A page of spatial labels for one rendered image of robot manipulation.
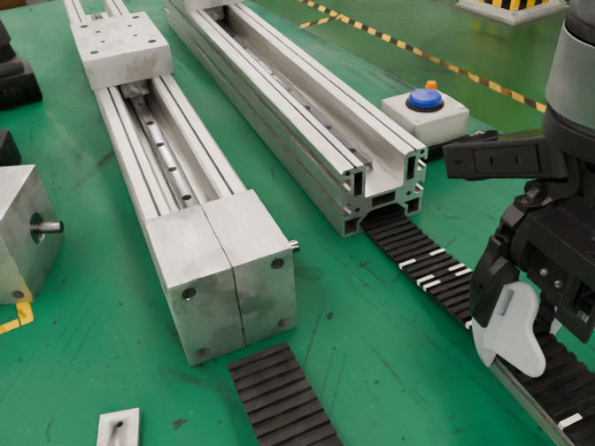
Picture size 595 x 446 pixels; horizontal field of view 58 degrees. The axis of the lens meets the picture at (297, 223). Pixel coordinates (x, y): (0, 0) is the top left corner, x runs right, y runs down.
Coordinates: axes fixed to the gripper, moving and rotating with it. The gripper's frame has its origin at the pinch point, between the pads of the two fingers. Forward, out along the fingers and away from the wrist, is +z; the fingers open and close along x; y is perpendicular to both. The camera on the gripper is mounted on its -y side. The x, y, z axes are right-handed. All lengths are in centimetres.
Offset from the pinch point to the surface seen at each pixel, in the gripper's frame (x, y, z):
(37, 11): -30, -126, 4
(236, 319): -19.2, -10.8, -0.2
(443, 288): -1.2, -7.4, 1.1
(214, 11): 0, -78, -4
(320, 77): 3.0, -40.6, -5.2
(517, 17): 223, -229, 77
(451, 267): 1.3, -9.5, 1.5
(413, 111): 10.9, -31.0, -2.7
